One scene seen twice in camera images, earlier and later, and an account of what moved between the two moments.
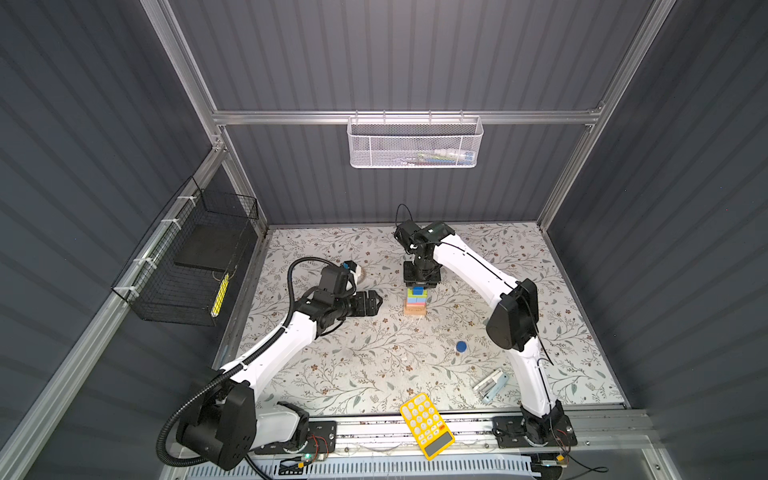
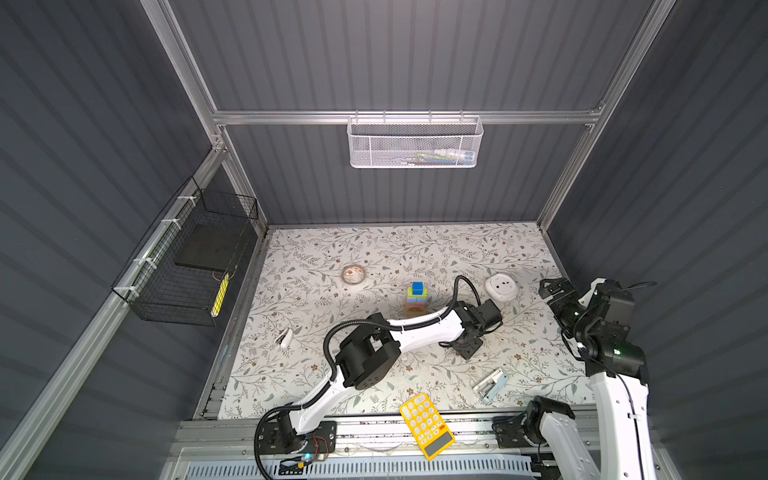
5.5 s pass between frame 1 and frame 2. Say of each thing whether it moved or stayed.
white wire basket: stayed
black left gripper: moved
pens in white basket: stayed
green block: stayed
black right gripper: moved
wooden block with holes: stayed
